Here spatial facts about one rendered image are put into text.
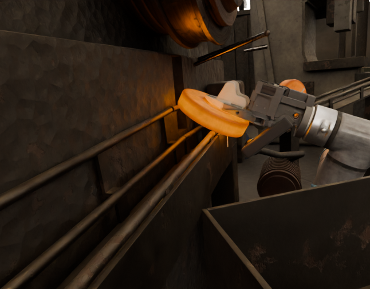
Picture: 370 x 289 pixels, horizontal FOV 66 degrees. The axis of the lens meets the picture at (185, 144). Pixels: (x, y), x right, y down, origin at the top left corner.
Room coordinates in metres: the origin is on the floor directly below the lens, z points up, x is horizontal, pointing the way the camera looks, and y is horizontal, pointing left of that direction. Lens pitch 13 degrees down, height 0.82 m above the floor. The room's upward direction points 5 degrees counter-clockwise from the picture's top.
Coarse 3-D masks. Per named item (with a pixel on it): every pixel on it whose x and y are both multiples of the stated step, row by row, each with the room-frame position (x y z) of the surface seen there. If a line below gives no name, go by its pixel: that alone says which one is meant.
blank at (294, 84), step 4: (288, 80) 1.01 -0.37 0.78; (292, 80) 1.00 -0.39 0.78; (296, 80) 1.01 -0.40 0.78; (280, 84) 1.00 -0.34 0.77; (284, 84) 0.99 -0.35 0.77; (288, 84) 0.99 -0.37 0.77; (292, 84) 1.00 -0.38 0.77; (296, 84) 1.01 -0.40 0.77; (300, 84) 1.03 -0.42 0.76; (292, 88) 1.00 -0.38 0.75; (296, 88) 1.01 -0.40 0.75; (300, 88) 1.03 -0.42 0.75; (304, 88) 1.04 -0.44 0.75; (304, 92) 1.04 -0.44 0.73
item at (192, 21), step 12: (168, 0) 0.50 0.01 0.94; (180, 0) 0.50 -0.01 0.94; (192, 0) 0.48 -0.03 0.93; (168, 12) 0.52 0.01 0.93; (180, 12) 0.52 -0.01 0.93; (192, 12) 0.52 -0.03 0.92; (204, 12) 0.53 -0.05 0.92; (180, 24) 0.55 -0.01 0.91; (192, 24) 0.54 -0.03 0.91; (204, 24) 0.52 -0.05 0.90; (216, 24) 0.60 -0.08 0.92; (180, 36) 0.59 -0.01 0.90; (192, 36) 0.59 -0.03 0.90; (204, 36) 0.59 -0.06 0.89; (216, 36) 0.59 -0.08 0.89; (228, 36) 0.71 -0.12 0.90
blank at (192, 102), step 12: (180, 96) 0.60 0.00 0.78; (192, 96) 0.59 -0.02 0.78; (204, 96) 0.64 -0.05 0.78; (180, 108) 0.58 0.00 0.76; (192, 108) 0.56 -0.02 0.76; (204, 108) 0.54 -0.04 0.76; (216, 108) 0.65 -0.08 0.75; (204, 120) 0.54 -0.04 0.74; (216, 120) 0.54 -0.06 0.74; (228, 120) 0.54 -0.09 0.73; (240, 120) 0.57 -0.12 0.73; (228, 132) 0.55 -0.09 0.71; (240, 132) 0.57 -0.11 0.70
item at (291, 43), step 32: (256, 0) 3.26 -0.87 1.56; (288, 0) 3.10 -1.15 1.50; (320, 0) 3.19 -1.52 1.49; (352, 0) 2.92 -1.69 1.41; (256, 32) 3.29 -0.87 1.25; (288, 32) 3.10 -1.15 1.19; (256, 64) 3.30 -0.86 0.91; (288, 64) 3.10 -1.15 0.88; (320, 64) 2.85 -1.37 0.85; (352, 64) 2.70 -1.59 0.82
